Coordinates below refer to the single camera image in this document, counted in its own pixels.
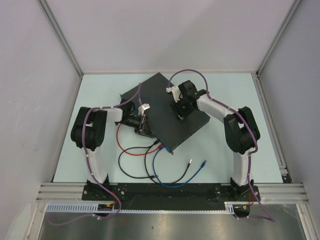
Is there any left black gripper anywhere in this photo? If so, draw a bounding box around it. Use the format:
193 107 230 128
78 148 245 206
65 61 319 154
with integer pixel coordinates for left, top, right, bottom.
120 113 154 138

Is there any black ethernet cable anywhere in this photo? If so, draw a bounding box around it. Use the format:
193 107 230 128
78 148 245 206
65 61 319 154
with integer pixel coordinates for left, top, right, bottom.
144 144 194 185
118 143 158 179

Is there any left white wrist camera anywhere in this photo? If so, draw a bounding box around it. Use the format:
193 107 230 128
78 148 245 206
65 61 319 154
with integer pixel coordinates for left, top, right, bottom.
138 103 150 116

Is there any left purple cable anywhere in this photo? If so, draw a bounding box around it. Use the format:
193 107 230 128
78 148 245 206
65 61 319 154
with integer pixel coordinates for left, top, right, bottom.
47 83 143 226

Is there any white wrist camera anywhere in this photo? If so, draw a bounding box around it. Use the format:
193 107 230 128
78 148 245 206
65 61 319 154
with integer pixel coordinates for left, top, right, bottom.
166 86 183 103
138 103 150 116

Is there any red ethernet cable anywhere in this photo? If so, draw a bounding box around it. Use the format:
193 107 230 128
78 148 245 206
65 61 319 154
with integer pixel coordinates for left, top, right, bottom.
116 124 165 156

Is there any white slotted cable duct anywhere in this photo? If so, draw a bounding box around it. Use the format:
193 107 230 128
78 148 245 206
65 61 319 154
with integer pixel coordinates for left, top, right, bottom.
46 202 235 215

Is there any blue ethernet cable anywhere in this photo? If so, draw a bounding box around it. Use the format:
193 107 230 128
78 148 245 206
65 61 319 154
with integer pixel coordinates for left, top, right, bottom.
152 147 209 188

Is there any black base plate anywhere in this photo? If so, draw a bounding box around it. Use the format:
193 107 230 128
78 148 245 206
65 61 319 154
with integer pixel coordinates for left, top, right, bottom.
82 181 262 211

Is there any black network switch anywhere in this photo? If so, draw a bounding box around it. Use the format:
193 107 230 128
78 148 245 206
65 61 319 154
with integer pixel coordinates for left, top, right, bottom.
131 72 210 154

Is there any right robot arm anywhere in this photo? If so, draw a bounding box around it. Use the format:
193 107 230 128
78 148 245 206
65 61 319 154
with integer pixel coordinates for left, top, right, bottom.
166 80 261 201

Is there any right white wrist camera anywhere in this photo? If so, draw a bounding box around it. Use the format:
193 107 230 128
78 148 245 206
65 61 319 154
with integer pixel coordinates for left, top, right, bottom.
166 86 183 103

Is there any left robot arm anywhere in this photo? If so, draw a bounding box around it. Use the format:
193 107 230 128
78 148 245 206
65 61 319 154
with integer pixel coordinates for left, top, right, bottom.
70 101 155 200

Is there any aluminium frame rail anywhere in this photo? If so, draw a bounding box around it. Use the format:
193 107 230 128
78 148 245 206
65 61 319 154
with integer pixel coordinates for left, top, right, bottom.
37 182 309 204

